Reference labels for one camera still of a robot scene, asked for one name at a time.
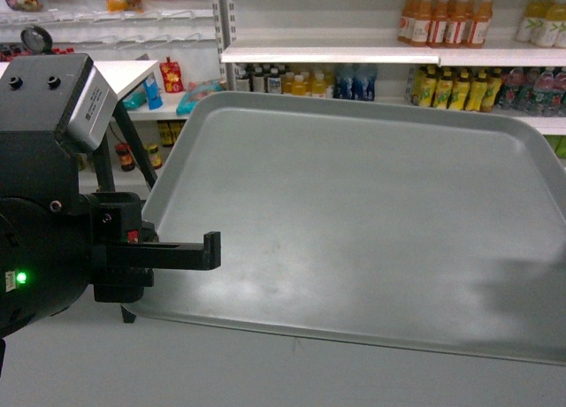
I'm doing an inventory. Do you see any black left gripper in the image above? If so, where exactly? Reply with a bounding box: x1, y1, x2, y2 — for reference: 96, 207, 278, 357
90, 192, 221, 324

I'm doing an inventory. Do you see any grey silver rectangular tray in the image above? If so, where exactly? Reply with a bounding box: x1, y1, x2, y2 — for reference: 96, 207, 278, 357
129, 92, 565, 365

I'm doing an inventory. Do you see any red spouted pouch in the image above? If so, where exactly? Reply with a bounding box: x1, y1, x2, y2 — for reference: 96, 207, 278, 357
159, 57, 184, 94

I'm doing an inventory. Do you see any round black barcode scanner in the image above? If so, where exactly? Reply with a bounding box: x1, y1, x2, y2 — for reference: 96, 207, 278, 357
20, 26, 53, 55

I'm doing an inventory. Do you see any white store shelf unit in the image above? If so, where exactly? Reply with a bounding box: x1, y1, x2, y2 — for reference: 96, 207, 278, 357
0, 0, 566, 160

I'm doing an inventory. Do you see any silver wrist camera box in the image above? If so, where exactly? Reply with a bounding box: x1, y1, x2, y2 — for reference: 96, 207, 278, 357
65, 66, 118, 152

